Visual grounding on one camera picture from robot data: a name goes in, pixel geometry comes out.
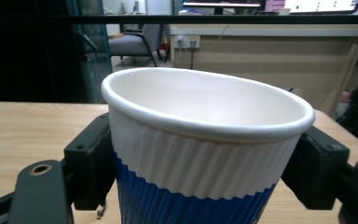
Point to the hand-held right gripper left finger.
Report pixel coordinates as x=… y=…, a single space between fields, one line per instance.
x=88 y=168

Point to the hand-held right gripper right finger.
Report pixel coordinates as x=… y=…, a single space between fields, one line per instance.
x=317 y=168

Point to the ribbed paper cup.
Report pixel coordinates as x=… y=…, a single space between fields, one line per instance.
x=199 y=161

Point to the beige partition panel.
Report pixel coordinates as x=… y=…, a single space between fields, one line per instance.
x=276 y=59

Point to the grey armchair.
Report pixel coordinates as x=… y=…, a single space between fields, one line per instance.
x=130 y=45

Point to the computer monitor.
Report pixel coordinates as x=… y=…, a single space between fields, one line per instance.
x=223 y=3
x=320 y=5

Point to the black horizontal frame bar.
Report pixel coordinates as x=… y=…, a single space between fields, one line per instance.
x=136 y=19

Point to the white wall socket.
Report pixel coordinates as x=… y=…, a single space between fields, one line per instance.
x=183 y=41

